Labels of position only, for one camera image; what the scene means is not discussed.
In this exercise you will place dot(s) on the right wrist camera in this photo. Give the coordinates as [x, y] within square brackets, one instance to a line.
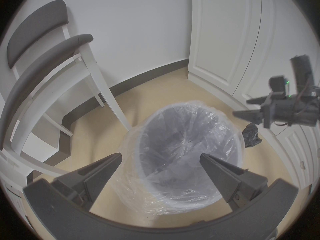
[277, 84]

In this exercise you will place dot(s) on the white wardrobe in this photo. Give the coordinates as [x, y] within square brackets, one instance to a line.
[220, 34]

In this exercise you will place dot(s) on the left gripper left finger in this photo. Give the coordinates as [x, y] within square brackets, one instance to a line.
[95, 181]

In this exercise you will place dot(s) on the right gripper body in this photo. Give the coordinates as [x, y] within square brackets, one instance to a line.
[287, 111]

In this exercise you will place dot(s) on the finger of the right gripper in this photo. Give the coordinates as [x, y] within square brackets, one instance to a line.
[250, 115]
[260, 100]

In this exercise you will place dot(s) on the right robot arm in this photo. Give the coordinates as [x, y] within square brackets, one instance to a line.
[302, 69]

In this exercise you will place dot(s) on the white trash bin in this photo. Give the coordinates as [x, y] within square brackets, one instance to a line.
[175, 124]

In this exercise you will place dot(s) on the dark grey padded white chair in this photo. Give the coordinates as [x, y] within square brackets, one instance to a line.
[37, 26]

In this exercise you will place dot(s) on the black plastic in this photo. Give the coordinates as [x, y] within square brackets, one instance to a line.
[251, 135]

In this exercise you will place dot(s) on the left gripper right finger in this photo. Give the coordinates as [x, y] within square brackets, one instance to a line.
[230, 181]

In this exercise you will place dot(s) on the clear plastic bag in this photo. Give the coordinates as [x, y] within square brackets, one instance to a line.
[130, 184]

